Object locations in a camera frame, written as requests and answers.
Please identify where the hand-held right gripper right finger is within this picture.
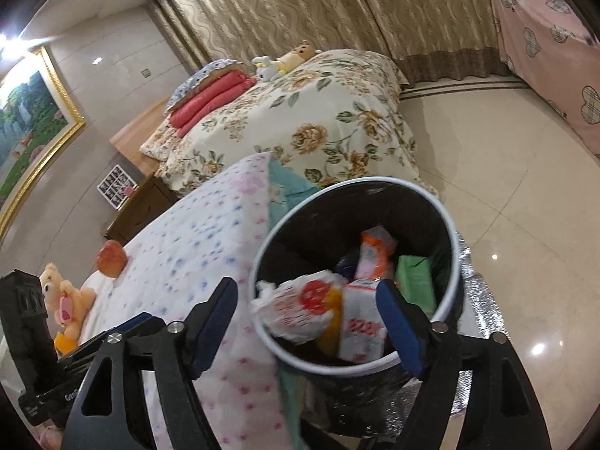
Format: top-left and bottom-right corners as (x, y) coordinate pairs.
(375, 279), (553, 450)

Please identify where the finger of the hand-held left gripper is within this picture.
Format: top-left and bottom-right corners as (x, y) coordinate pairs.
(58, 312), (166, 365)

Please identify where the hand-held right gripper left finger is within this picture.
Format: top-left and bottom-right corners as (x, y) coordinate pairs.
(60, 277), (239, 450)

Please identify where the white packet red lettering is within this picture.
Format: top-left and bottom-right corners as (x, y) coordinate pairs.
(338, 279), (389, 363)

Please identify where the green drink carton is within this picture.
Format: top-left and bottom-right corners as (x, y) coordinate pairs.
(395, 254), (434, 315)

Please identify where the orange ribbed foam net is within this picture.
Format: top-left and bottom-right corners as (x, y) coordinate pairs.
(316, 288), (348, 354)

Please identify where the orange pink clear packet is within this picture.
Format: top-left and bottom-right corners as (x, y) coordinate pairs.
(354, 226), (398, 281)

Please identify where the white plastic bag red print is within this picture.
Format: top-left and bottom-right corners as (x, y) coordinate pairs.
(252, 269), (350, 344)

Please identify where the black trash bin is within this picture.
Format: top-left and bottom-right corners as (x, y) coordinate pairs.
(248, 177), (466, 437)

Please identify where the cream teddy bear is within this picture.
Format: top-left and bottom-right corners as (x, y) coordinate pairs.
(39, 264), (98, 341)

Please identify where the red apple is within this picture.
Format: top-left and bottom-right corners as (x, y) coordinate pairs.
(96, 239), (128, 277)

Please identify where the wooden nightstand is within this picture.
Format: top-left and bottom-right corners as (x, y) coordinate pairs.
(104, 172), (181, 247)

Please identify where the teal sheet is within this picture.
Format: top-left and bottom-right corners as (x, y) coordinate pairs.
(268, 158), (324, 450)

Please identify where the floral pillow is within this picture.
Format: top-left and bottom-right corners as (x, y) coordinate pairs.
(139, 112), (188, 161)

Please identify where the wooden headboard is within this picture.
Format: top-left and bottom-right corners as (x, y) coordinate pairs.
(109, 95), (172, 174)

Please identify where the framed landscape painting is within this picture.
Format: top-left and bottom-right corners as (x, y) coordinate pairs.
(0, 46), (86, 240)

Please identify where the floral bedspread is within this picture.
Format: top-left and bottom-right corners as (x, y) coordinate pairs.
(141, 49), (439, 198)

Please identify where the red folded blanket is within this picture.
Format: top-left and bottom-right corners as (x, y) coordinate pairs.
(169, 69), (258, 138)

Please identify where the blue patterned pillow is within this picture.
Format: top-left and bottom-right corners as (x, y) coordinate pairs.
(166, 58), (242, 113)

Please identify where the yellow spotted plush toy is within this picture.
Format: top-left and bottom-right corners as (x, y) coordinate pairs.
(276, 40), (323, 76)

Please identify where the pink heart-print cloth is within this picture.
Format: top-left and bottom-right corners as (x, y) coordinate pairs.
(490, 0), (600, 158)

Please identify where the beige patterned curtain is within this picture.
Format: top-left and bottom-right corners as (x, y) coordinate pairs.
(147, 0), (530, 87)

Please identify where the photo collage frame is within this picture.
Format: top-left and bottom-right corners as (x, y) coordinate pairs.
(97, 165), (140, 211)

